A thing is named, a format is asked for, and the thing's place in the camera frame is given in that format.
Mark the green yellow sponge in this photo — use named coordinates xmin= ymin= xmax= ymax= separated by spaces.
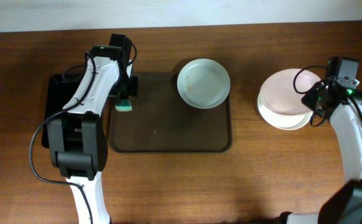
xmin=114 ymin=99 xmax=132 ymax=112

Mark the white plate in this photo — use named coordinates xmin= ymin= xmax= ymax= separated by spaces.
xmin=257 ymin=94 xmax=313 ymax=131
xmin=259 ymin=68 xmax=311 ymax=116

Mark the pale blue plate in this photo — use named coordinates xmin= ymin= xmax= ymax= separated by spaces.
xmin=177 ymin=58 xmax=231 ymax=109

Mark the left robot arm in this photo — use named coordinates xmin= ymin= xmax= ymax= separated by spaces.
xmin=45 ymin=34 xmax=138 ymax=223

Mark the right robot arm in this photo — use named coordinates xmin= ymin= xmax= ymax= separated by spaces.
xmin=276 ymin=57 xmax=362 ymax=224

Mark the brown serving tray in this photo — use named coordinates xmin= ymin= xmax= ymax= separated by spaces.
xmin=108 ymin=72 xmax=232 ymax=153

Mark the black plastic tray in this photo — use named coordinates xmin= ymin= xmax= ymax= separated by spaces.
xmin=41 ymin=73 xmax=113 ymax=149

